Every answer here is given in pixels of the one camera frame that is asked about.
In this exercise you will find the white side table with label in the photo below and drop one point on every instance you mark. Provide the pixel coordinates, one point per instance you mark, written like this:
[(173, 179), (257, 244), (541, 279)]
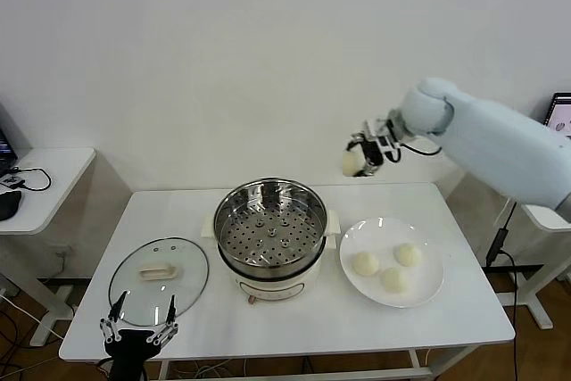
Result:
[(542, 220)]

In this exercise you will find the large white table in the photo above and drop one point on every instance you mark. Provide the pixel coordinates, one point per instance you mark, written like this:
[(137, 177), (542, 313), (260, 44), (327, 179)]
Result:
[(178, 207)]

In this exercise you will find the round white plate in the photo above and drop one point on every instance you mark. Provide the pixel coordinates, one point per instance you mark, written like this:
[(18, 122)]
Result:
[(352, 240)]

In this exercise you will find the black computer mouse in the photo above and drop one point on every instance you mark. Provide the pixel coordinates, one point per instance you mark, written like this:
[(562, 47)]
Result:
[(9, 204)]

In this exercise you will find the white wall socket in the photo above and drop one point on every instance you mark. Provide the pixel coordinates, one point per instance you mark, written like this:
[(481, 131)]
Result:
[(63, 250)]

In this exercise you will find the white side table with mouse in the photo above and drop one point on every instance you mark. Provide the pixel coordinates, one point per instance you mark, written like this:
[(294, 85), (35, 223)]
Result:
[(49, 184)]

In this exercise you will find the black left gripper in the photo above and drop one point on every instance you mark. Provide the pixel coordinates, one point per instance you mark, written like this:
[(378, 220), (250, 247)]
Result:
[(127, 345)]

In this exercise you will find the grey open laptop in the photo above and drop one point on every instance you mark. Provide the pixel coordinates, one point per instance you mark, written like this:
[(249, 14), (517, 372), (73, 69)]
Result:
[(563, 118)]

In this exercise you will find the perforated steel steamer basket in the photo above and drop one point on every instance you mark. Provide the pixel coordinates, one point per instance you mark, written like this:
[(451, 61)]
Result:
[(308, 211)]

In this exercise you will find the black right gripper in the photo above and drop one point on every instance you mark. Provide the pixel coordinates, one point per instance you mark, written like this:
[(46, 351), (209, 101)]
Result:
[(374, 153)]

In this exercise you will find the white electric cooker pot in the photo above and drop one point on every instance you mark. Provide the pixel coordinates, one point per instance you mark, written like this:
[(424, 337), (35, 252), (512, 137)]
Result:
[(276, 285)]

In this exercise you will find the round glass pot lid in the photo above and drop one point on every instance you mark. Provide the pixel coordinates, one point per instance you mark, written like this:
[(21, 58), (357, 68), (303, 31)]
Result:
[(187, 265)]

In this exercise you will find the white steamed baozi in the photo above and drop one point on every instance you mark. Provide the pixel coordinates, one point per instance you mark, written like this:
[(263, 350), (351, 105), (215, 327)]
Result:
[(408, 254), (393, 280), (351, 164), (366, 263)]

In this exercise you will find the black open laptop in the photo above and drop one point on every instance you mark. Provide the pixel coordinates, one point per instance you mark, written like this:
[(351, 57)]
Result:
[(5, 149)]

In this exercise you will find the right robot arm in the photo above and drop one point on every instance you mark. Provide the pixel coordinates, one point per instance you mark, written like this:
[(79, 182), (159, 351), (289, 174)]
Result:
[(490, 140)]

